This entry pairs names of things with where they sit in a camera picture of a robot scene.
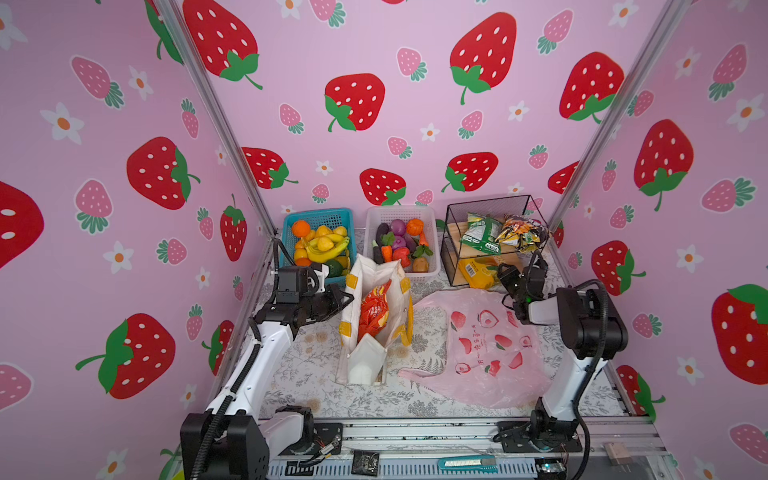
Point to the white canvas tote bag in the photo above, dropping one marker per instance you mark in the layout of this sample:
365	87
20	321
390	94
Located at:
365	362

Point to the toy carrot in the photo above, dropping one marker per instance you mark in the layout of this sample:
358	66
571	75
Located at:
387	253

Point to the orange toy tangerine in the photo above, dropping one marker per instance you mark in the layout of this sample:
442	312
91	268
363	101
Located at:
301	228

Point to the long yellow toy banana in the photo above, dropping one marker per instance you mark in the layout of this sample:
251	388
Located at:
314	255

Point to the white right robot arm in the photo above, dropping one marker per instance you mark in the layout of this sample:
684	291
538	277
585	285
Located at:
592	333

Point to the white plastic vegetable basket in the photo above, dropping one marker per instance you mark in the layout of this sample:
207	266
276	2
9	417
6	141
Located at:
407	248

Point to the brown toy potato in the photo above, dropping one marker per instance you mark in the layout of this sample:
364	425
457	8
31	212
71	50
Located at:
420	265

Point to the pink plastic grocery bag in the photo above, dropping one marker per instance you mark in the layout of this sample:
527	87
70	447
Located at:
492	359

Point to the small teal device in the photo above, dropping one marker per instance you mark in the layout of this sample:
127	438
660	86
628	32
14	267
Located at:
471	463

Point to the orange toy pumpkin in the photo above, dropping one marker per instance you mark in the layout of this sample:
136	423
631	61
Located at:
414	227

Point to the dark green round toy fruit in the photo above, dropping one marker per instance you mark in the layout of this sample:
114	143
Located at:
335	268

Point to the yellow snack packet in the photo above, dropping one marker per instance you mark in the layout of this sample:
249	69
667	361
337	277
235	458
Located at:
479	272

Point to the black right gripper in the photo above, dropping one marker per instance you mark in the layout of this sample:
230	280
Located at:
510	274

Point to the colourful snack packet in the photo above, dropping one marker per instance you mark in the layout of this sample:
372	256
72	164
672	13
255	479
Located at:
524	234

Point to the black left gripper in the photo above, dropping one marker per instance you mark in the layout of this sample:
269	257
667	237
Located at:
331	293

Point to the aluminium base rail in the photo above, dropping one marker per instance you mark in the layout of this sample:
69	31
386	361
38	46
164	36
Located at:
409	448

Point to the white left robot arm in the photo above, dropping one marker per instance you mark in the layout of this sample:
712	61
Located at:
228	440

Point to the green snack packet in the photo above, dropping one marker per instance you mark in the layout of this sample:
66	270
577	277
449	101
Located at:
481	234

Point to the black wire mesh basket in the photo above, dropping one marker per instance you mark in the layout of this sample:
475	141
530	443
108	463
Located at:
455	224

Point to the teal plastic fruit basket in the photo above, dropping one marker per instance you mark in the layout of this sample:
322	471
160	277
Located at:
323	222

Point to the red snack packet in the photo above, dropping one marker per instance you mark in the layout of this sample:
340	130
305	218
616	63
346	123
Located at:
374	311

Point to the yellow toy lemon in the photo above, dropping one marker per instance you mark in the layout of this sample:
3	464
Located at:
325	244

